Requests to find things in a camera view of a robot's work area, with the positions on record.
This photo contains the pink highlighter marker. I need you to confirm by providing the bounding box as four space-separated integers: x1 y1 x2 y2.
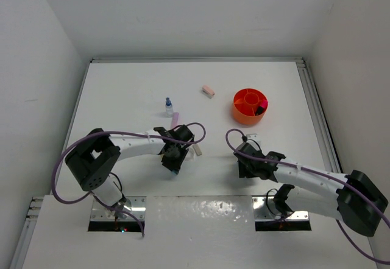
255 100 268 116

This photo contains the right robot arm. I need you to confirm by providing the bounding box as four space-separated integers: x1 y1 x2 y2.
233 142 388 237

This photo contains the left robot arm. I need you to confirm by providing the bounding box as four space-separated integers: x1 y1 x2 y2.
65 125 194 212

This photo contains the clear tape roll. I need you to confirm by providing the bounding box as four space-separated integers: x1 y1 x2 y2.
185 148 196 161

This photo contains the grey rectangular eraser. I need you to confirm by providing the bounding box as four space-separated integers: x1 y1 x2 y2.
193 144 203 156

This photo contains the light pink highlighter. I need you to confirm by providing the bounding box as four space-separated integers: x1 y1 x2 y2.
171 112 179 129

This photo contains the small blue-capped clear bottle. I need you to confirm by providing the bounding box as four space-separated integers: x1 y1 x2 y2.
165 97 174 117

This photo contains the orange round divided container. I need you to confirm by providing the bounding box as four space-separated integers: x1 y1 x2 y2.
231 88 268 126

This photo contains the pink mini stapler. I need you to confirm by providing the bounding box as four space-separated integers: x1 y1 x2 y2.
202 85 215 99

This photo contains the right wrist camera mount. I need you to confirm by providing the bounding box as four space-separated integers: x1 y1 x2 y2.
245 133 260 141

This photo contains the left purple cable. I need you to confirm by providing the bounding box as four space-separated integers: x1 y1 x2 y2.
51 122 207 239

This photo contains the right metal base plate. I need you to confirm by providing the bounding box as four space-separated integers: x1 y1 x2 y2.
252 194 310 223

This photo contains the metal base plate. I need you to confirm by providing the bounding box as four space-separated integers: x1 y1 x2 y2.
252 194 310 223
90 197 147 222

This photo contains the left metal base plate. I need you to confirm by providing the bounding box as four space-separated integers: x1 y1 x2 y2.
90 197 147 222

